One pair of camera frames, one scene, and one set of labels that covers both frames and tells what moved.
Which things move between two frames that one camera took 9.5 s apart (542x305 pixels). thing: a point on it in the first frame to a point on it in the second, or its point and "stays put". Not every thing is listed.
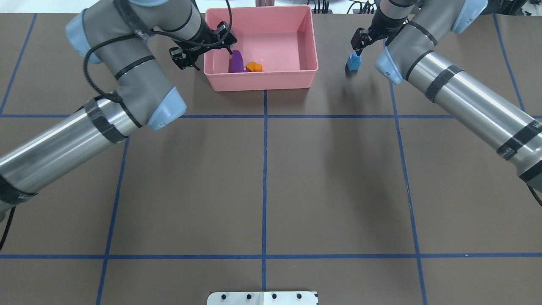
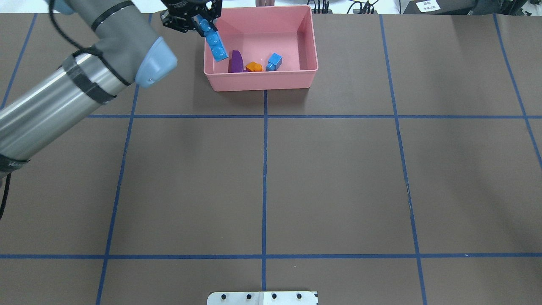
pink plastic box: x=275 y=49 stays put
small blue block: x=354 y=62 to x=274 y=62
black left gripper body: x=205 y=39 to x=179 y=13
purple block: x=236 y=63 stays put
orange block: x=254 y=67 stays put
